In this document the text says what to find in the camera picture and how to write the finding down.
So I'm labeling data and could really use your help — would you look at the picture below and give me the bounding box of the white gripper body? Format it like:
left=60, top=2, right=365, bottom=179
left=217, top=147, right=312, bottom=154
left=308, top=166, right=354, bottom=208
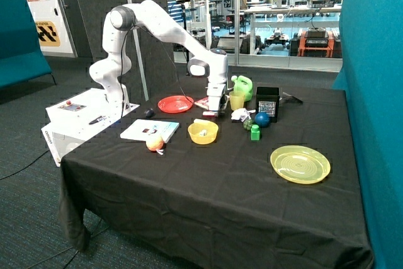
left=207, top=83, right=227, bottom=112

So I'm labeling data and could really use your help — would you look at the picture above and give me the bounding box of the pink highlighter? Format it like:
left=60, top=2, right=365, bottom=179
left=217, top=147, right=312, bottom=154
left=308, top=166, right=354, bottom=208
left=202, top=111, right=224, bottom=117

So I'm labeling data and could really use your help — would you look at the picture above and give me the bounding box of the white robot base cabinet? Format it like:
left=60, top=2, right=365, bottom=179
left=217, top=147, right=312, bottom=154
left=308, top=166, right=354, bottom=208
left=42, top=88, right=139, bottom=166

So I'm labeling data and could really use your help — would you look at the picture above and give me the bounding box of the red book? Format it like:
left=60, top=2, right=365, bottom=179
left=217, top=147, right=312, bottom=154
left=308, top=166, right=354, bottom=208
left=194, top=94, right=229, bottom=110

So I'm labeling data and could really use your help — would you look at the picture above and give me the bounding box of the white book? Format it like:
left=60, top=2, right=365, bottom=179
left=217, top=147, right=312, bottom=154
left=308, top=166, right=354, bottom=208
left=120, top=119, right=179, bottom=143

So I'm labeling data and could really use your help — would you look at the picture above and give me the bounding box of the yellow plastic cup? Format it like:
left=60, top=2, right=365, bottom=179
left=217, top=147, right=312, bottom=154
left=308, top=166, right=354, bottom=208
left=229, top=91, right=245, bottom=111

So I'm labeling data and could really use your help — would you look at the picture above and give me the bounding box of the crumpled white paper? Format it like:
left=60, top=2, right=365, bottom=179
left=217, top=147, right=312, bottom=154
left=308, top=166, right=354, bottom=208
left=231, top=108, right=256, bottom=122

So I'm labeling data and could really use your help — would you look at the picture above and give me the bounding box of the green watering can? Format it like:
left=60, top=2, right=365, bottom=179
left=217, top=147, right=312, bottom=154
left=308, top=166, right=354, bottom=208
left=230, top=75, right=253, bottom=102

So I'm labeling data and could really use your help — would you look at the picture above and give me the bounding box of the small dark green object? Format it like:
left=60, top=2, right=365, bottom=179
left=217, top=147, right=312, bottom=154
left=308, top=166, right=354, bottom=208
left=243, top=119, right=254, bottom=131

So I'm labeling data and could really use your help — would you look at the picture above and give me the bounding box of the blue ball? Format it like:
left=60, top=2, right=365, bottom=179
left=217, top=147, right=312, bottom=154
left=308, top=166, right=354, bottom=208
left=254, top=112, right=270, bottom=128

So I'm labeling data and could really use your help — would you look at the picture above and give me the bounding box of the green toy block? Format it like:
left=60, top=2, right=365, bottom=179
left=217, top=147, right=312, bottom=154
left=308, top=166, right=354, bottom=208
left=250, top=124, right=261, bottom=141

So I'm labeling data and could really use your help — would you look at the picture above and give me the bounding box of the red plastic plate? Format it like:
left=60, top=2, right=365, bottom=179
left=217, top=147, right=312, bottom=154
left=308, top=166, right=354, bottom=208
left=157, top=95, right=194, bottom=113

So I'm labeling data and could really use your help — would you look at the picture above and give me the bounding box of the black box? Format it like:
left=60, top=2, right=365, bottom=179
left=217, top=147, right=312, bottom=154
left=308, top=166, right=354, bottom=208
left=256, top=86, right=280, bottom=123

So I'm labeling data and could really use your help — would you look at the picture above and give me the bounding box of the dark computer mouse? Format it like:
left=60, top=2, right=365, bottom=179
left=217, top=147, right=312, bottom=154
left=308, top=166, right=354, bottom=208
left=144, top=108, right=155, bottom=118

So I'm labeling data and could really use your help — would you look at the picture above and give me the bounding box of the orange ball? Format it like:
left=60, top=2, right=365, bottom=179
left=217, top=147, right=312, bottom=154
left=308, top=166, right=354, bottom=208
left=145, top=134, right=165, bottom=152

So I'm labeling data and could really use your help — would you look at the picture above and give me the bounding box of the black tablecloth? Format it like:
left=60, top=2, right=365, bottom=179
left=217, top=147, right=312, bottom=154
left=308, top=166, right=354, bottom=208
left=59, top=87, right=375, bottom=268

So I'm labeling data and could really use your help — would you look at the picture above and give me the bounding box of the yellow plastic plate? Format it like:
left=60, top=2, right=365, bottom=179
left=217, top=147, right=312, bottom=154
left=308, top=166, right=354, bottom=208
left=270, top=145, right=331, bottom=185

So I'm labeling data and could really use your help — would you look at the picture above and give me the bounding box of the orange mobile robot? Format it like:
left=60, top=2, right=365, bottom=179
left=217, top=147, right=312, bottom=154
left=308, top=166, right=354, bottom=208
left=289, top=27, right=342, bottom=59

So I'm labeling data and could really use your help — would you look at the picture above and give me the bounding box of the black marker pen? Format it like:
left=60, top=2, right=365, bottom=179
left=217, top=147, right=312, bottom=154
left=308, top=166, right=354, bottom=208
left=89, top=116, right=106, bottom=125

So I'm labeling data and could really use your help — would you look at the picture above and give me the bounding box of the black yellow sign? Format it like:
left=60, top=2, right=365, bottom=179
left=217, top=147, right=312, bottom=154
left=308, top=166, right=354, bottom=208
left=35, top=21, right=60, bottom=47

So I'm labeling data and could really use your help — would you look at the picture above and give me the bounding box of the teal sofa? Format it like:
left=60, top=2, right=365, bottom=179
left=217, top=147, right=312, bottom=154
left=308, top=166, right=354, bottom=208
left=0, top=0, right=52, bottom=88

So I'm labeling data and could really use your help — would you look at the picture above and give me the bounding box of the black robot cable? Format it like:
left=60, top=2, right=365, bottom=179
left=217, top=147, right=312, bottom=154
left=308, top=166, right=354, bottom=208
left=116, top=23, right=195, bottom=118

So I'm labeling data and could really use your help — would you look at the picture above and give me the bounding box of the teal partition wall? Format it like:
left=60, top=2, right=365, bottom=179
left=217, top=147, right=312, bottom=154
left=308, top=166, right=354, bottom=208
left=334, top=0, right=402, bottom=268

